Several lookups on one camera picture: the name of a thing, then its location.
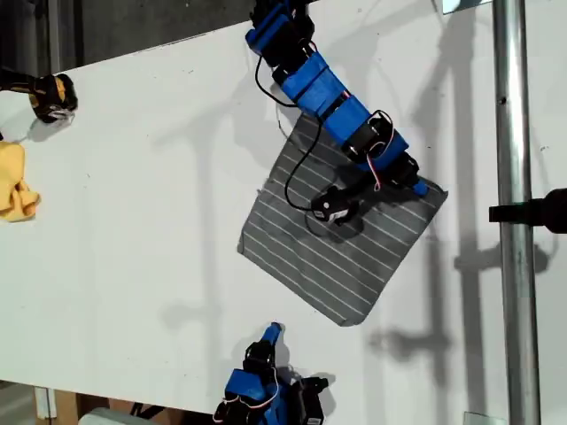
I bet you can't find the black camera cable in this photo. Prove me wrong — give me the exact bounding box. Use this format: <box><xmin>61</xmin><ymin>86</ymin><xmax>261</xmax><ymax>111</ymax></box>
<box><xmin>254</xmin><ymin>53</ymin><xmax>325</xmax><ymax>213</ymax></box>

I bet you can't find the black camera stalk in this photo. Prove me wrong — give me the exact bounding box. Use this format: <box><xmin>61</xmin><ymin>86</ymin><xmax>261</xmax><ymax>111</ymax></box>
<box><xmin>345</xmin><ymin>175</ymin><xmax>392</xmax><ymax>205</ymax></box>

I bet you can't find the black yellow clamp tool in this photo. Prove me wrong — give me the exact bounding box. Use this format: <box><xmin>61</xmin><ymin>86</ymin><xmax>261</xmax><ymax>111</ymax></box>
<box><xmin>0</xmin><ymin>66</ymin><xmax>80</xmax><ymax>125</ymax></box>

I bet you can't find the grey white-striped towel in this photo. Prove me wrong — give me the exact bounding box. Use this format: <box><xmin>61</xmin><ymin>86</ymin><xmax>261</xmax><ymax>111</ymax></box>
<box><xmin>237</xmin><ymin>112</ymin><xmax>449</xmax><ymax>328</ymax></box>

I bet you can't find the yellow cloth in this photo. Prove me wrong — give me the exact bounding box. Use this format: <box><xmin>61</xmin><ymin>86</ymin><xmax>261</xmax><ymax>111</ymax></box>
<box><xmin>0</xmin><ymin>140</ymin><xmax>42</xmax><ymax>223</ymax></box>

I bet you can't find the steel post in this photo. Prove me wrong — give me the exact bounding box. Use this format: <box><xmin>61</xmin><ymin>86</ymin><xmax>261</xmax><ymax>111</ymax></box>
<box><xmin>491</xmin><ymin>0</ymin><xmax>544</xmax><ymax>425</ymax></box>

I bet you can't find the brown cardboard box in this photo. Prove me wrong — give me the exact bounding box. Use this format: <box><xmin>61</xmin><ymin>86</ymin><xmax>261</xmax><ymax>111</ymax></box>
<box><xmin>52</xmin><ymin>389</ymin><xmax>214</xmax><ymax>425</ymax></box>

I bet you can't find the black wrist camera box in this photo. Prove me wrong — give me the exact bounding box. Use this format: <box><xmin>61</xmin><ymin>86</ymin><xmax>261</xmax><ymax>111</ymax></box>
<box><xmin>309</xmin><ymin>185</ymin><xmax>362</xmax><ymax>227</ymax></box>
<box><xmin>299</xmin><ymin>375</ymin><xmax>330</xmax><ymax>425</ymax></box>

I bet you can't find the white plastic box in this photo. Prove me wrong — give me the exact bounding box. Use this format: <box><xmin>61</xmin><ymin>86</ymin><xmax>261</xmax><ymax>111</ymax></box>
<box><xmin>78</xmin><ymin>406</ymin><xmax>134</xmax><ymax>425</ymax></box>

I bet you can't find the white table leg bracket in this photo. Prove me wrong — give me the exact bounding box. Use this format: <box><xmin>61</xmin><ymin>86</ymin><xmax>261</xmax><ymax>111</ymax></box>
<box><xmin>34</xmin><ymin>387</ymin><xmax>58</xmax><ymax>420</ymax></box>

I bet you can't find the black post clamp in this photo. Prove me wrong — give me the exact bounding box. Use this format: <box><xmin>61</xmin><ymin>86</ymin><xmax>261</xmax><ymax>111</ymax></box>
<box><xmin>488</xmin><ymin>188</ymin><xmax>567</xmax><ymax>236</ymax></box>

